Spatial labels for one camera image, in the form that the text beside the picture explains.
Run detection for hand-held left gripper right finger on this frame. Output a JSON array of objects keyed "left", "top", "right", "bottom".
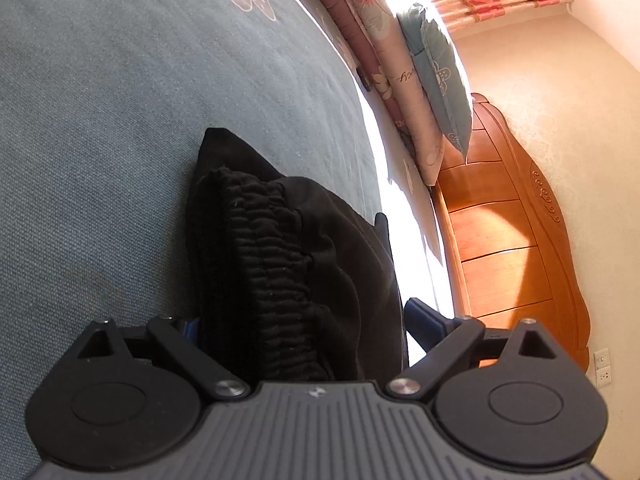
[{"left": 385, "top": 297, "right": 563, "bottom": 403}]

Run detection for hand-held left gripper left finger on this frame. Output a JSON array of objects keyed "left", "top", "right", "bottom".
[{"left": 75, "top": 315, "right": 251, "bottom": 403}]

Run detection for black pants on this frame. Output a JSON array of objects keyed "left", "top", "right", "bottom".
[{"left": 186, "top": 127, "right": 411, "bottom": 386}]

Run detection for wooden headboard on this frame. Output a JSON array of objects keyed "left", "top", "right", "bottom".
[{"left": 430, "top": 92, "right": 593, "bottom": 373}]

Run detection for blue floral bed sheet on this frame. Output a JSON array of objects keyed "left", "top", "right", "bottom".
[{"left": 0, "top": 0, "right": 456, "bottom": 471}]

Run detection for blue floral pillow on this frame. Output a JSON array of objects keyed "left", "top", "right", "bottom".
[{"left": 397, "top": 2, "right": 473, "bottom": 158}]

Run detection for pink floral quilt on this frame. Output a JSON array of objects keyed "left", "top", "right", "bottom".
[{"left": 287, "top": 0, "right": 446, "bottom": 186}]

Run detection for white wall socket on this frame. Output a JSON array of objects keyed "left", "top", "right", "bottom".
[{"left": 594, "top": 347, "right": 614, "bottom": 386}]

